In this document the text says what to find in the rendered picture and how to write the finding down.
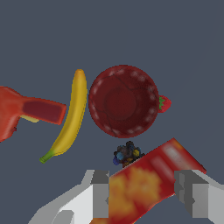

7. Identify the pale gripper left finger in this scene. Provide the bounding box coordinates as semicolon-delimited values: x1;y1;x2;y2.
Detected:
28;169;110;224

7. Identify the small dark multicoloured object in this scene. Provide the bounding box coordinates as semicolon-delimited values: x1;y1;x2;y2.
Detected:
113;141;145;169

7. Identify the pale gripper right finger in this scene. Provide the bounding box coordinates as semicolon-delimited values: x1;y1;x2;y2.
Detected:
173;169;224;224

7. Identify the yellow banana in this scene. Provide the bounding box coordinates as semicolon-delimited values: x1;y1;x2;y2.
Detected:
38;68;88;165

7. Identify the red cracker box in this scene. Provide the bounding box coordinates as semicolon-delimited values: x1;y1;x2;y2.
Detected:
90;137;207;224

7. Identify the dark red bowl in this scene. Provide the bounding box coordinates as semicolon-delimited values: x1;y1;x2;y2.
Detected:
87;64;161;139

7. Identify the red power drill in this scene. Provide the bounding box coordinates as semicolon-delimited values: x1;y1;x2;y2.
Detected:
0;86;67;144

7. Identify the red strawberry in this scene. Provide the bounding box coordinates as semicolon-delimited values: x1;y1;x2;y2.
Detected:
157;94;172;114

